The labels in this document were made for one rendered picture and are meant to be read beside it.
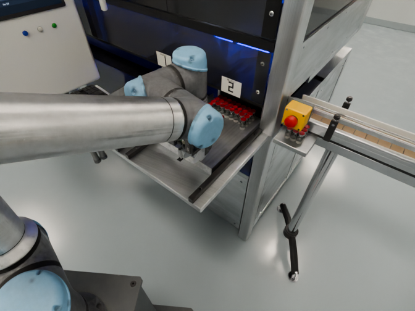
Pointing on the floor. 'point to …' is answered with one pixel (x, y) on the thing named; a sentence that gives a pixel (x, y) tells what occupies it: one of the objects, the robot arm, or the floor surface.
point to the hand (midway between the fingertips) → (199, 157)
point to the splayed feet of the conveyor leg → (290, 244)
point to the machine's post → (275, 100)
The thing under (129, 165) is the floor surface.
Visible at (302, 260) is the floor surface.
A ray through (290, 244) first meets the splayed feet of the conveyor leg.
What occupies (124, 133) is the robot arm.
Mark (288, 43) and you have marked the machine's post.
